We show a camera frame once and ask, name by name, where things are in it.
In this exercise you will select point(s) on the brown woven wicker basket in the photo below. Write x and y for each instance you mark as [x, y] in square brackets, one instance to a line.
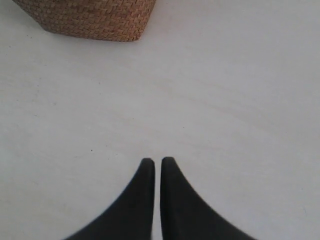
[107, 20]

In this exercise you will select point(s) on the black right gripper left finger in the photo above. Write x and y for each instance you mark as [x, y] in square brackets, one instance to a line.
[130, 216]

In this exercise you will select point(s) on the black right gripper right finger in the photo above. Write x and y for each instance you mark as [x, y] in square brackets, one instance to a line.
[185, 215]

